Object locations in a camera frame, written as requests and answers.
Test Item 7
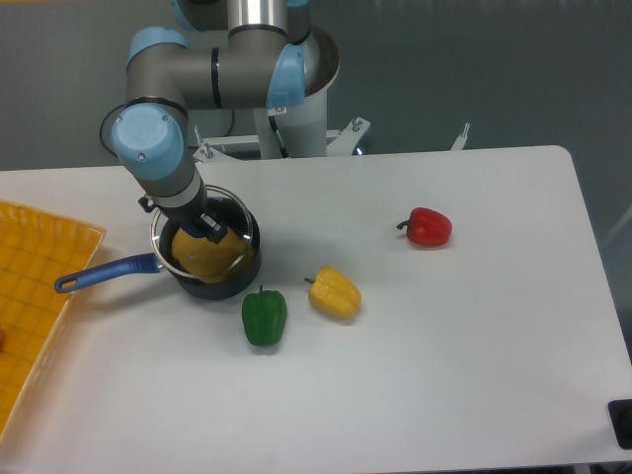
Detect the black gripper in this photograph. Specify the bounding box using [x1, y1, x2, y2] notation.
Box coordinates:
[137, 192, 227, 243]

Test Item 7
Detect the glass pot lid blue knob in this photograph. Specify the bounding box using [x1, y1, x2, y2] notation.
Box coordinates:
[150, 185, 256, 283]

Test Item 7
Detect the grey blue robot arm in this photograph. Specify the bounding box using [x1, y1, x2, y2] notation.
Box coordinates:
[111, 1, 310, 243]

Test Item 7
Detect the yellow bread slice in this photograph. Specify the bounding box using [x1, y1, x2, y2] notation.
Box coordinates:
[171, 227, 255, 284]

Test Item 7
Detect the green bell pepper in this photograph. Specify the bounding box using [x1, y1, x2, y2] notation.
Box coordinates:
[241, 285, 287, 347]

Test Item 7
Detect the yellow plastic basket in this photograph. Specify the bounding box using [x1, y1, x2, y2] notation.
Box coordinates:
[1, 199, 107, 438]

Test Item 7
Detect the yellow bell pepper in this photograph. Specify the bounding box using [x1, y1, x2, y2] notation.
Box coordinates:
[304, 266, 361, 319]

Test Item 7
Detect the red bell pepper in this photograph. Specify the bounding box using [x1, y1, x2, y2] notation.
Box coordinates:
[396, 207, 452, 248]

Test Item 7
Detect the black device at table edge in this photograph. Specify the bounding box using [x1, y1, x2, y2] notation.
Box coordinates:
[607, 399, 632, 450]

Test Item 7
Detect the dark saucepan blue handle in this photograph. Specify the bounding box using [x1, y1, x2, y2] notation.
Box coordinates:
[53, 219, 261, 300]

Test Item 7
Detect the black cable on floor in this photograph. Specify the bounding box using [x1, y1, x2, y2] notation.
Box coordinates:
[99, 103, 235, 166]

